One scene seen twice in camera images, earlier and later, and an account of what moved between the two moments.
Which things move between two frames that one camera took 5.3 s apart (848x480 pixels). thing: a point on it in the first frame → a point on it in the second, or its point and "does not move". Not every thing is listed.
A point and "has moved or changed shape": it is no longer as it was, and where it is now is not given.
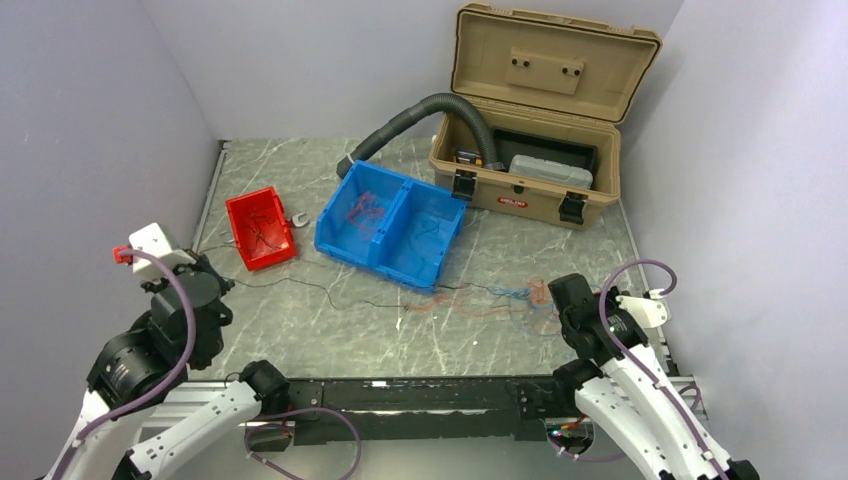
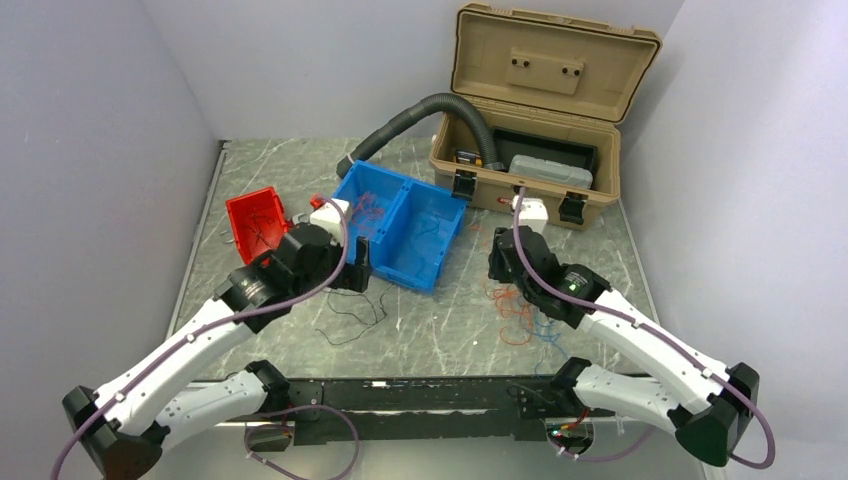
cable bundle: x=529 y=307 has moved or changed shape
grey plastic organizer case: x=537 y=169 does not move
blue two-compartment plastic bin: x=400 y=227 does not move
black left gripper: x=201 y=261 → x=362 y=266
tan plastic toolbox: x=559 y=90 does not move
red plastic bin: x=263 y=233 does not move
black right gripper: x=596 y=294 → x=496 y=257
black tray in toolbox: x=509 y=142 does not move
